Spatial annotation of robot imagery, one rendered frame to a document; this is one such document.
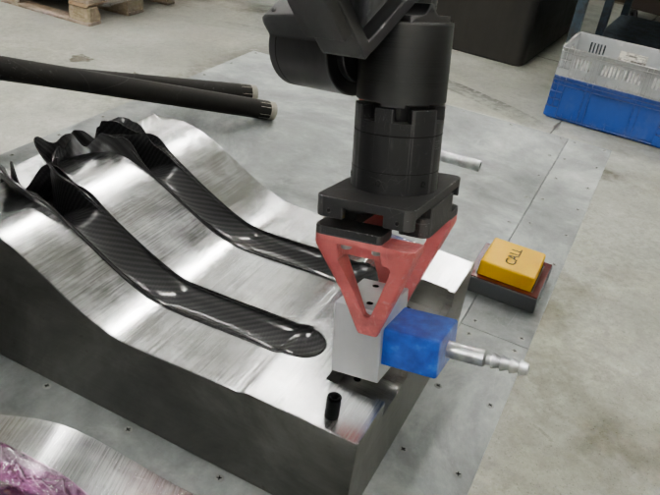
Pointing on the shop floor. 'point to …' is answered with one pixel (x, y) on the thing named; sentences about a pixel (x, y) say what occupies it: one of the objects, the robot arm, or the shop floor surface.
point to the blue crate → (604, 110)
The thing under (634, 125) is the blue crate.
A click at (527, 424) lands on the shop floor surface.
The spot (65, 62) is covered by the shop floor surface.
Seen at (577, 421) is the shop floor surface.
